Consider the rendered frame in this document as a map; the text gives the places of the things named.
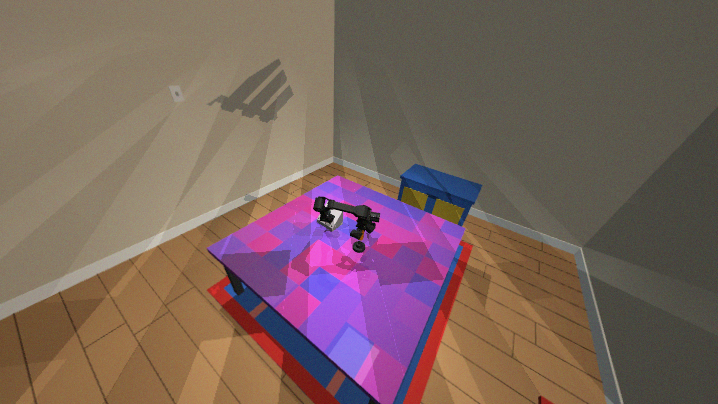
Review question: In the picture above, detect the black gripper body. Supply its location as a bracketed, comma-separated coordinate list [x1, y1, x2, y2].
[350, 219, 367, 239]

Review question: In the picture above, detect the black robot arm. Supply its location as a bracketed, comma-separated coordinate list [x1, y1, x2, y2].
[313, 196, 380, 234]

